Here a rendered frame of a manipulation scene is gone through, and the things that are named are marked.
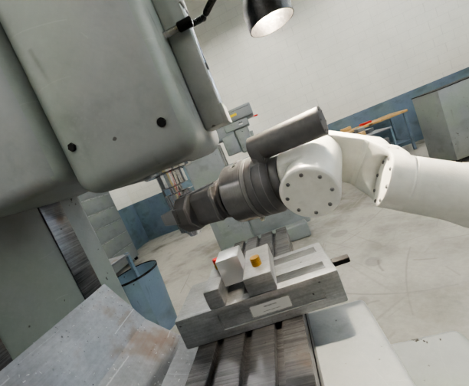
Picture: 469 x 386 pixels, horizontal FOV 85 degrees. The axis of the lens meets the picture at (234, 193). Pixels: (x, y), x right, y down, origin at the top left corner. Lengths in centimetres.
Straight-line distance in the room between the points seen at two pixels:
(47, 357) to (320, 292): 53
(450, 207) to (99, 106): 42
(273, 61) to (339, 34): 164
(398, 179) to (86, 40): 40
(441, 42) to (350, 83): 206
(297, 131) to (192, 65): 20
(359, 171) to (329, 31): 720
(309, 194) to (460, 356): 55
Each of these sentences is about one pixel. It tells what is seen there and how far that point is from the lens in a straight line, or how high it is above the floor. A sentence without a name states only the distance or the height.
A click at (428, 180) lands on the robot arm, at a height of 119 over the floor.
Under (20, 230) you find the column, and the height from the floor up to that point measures 131.
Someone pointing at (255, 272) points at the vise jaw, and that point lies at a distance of 54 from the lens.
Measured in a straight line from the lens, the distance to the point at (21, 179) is 44.
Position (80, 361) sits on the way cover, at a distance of 68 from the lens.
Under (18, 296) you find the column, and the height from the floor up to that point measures 120.
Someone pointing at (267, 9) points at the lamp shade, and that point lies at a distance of 45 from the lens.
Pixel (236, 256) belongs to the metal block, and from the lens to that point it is 56.
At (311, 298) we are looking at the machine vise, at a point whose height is 97.
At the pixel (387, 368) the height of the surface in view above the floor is 87.
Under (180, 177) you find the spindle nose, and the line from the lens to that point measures 43.
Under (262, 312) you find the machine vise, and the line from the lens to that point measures 57.
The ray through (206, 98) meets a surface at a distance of 41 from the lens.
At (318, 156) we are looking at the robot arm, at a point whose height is 125.
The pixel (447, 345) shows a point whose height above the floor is 75.
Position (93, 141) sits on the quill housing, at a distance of 39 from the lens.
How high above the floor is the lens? 128
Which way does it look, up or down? 7 degrees down
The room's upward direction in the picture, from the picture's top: 22 degrees counter-clockwise
